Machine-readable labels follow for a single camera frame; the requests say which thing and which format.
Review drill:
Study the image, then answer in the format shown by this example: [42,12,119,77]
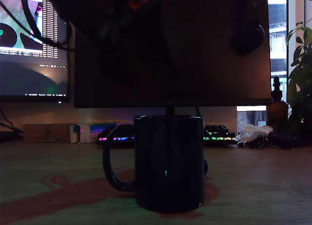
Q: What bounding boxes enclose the black headphones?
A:
[230,0,266,56]

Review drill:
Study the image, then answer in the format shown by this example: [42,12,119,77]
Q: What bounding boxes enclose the backlit black keyboard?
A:
[95,124,239,148]

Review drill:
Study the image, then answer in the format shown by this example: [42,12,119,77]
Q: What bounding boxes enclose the brown dropper bottle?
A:
[267,75,289,132]

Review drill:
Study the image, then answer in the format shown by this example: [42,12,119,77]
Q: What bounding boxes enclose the thin black desk cable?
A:
[0,107,14,128]

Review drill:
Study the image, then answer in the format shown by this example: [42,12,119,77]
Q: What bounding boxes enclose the lit computer monitor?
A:
[0,0,71,103]

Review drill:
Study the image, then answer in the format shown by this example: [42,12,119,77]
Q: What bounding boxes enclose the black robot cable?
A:
[0,0,47,43]
[19,0,76,51]

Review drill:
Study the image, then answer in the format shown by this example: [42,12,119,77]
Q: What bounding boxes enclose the green potted plant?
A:
[286,19,312,131]

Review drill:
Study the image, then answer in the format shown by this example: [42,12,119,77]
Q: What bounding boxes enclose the dark computer monitor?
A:
[74,0,273,109]

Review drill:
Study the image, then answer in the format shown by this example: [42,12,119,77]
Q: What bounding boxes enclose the brown cardboard box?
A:
[23,124,72,143]

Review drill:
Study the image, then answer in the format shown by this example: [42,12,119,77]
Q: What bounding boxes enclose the white box blue print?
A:
[79,124,117,144]

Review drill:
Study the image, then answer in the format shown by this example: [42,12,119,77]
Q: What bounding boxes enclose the thick black desk cable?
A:
[0,122,24,135]

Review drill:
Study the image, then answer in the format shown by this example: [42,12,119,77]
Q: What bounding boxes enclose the dark blue ceramic mug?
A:
[102,114,205,215]

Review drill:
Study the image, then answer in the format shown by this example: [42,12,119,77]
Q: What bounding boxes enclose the crumpled white tissue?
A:
[235,124,274,143]

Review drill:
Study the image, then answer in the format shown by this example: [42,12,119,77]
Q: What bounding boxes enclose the black pouch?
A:
[268,131,305,150]

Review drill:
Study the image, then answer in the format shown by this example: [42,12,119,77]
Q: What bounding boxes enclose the small white teal box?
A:
[70,124,81,144]

